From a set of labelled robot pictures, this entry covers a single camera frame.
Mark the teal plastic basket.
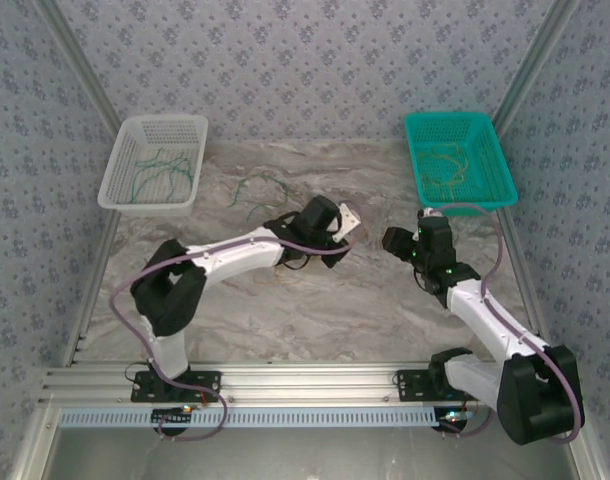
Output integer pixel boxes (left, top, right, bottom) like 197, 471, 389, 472
403, 110, 519, 218

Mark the white plastic basket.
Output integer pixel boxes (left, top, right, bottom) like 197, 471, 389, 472
97, 113, 210, 218

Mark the black controller board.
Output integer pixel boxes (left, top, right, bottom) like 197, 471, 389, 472
436, 407, 474, 435
151, 405, 195, 437

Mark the steel sheet panel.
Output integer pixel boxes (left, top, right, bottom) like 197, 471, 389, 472
49, 425, 579, 480

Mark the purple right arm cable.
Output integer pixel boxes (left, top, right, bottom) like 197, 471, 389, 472
429, 202, 586, 445

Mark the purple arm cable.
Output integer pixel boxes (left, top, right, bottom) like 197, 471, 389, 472
109, 199, 364, 442
429, 202, 586, 445

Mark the aluminium side rail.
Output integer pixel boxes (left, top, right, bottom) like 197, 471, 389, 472
59, 209, 122, 369
498, 205, 549, 346

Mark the aluminium mounting rail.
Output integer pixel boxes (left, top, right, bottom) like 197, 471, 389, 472
39, 360, 585, 405

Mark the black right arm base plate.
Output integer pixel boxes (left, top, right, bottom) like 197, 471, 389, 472
395, 368, 479, 404

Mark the slotted grey cable duct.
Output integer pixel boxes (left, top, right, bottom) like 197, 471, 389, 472
57, 405, 439, 429

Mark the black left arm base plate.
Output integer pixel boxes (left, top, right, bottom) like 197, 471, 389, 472
130, 370, 222, 404

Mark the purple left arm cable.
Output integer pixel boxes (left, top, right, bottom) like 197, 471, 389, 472
109, 199, 364, 442

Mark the aluminium corner post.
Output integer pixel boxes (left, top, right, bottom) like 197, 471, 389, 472
488, 0, 582, 129
33, 0, 121, 126

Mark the aluminium frame bar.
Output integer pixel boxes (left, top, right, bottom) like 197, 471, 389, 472
7, 404, 61, 480
569, 429, 610, 480

